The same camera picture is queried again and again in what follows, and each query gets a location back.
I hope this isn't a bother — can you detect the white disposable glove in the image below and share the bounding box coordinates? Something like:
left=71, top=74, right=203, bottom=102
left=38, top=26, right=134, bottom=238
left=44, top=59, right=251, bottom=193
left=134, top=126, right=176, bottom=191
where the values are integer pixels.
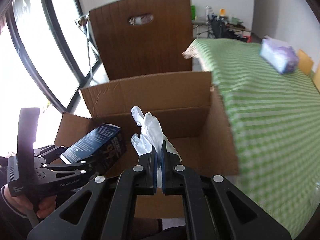
left=131, top=106, right=182, bottom=160

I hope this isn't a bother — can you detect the dark blue paper box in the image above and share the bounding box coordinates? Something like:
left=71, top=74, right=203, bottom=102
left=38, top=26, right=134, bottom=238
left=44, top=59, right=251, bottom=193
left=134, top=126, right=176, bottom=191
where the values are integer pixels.
left=60, top=124, right=126, bottom=174

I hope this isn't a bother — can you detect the person's left hand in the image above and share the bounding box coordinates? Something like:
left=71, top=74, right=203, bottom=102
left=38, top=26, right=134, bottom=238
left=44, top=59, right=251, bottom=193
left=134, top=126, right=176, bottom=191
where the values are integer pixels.
left=2, top=184, right=56, bottom=219

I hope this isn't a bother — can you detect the brown cardboard box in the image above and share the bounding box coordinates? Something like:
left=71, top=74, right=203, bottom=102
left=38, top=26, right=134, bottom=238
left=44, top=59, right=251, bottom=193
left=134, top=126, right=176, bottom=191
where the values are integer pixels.
left=53, top=70, right=239, bottom=227

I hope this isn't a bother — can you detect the green checkered tablecloth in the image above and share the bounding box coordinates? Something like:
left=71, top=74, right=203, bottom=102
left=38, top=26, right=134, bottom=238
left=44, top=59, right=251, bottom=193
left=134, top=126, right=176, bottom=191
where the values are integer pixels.
left=183, top=38, right=319, bottom=238

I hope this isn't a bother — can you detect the brown wooden chair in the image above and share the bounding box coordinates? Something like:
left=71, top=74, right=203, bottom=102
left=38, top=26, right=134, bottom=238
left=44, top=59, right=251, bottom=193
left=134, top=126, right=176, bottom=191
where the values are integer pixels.
left=89, top=0, right=193, bottom=80

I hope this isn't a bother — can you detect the black folding chair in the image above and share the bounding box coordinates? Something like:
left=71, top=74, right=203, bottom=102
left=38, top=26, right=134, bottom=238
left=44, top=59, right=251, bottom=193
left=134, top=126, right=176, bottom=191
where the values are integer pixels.
left=207, top=14, right=248, bottom=42

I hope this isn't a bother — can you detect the folding table in background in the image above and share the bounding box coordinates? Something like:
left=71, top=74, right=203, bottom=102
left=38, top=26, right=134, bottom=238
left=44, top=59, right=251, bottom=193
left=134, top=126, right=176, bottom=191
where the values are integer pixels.
left=191, top=15, right=251, bottom=42

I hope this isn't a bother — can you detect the purple tissue pack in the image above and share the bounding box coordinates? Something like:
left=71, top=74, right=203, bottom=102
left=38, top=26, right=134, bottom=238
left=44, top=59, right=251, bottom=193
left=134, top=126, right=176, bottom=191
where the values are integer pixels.
left=260, top=36, right=299, bottom=74

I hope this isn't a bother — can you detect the green box on table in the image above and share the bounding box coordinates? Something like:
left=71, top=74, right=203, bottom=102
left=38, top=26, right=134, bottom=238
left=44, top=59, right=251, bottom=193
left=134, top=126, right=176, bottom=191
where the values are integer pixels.
left=190, top=5, right=196, bottom=20

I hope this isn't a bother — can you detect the yellow cup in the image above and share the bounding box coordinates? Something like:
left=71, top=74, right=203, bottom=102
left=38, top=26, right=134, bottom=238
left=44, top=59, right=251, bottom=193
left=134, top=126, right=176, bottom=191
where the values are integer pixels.
left=297, top=49, right=314, bottom=76

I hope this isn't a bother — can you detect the yellow thermos jug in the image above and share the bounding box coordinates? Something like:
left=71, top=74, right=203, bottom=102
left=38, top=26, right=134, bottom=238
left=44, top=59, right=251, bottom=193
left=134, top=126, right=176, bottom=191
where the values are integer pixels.
left=312, top=64, right=320, bottom=92

